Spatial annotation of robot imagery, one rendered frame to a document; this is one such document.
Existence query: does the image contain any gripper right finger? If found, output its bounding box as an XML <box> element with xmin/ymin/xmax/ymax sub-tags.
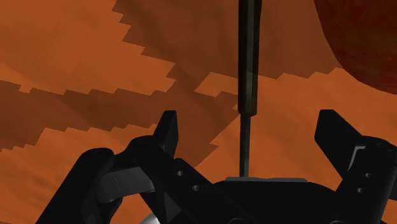
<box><xmin>314</xmin><ymin>109</ymin><xmax>397</xmax><ymax>224</ymax></box>

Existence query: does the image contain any dark red apple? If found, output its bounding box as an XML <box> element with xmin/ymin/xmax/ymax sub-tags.
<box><xmin>314</xmin><ymin>0</ymin><xmax>397</xmax><ymax>95</ymax></box>

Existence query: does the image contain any black screwdriver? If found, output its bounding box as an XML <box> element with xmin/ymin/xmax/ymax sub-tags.
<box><xmin>237</xmin><ymin>0</ymin><xmax>263</xmax><ymax>178</ymax></box>

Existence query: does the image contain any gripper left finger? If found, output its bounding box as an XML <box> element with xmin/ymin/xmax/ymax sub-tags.
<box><xmin>36</xmin><ymin>109</ymin><xmax>246</xmax><ymax>224</ymax></box>

